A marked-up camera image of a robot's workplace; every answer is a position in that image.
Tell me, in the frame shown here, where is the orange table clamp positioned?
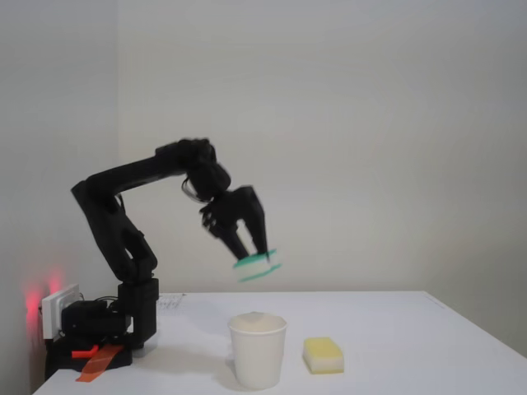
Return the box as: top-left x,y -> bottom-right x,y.
71,343 -> 125,384

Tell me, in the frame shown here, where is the yellow and white sponge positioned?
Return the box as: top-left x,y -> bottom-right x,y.
302,337 -> 345,374

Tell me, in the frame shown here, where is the white electrical box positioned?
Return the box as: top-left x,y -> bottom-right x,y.
40,282 -> 82,341

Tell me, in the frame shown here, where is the white paper cup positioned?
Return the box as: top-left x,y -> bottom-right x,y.
227,311 -> 288,391

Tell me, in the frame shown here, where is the black cable bundle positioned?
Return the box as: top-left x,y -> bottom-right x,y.
92,294 -> 124,312

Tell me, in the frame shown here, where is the green and white sponge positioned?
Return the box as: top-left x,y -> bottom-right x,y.
231,248 -> 283,284

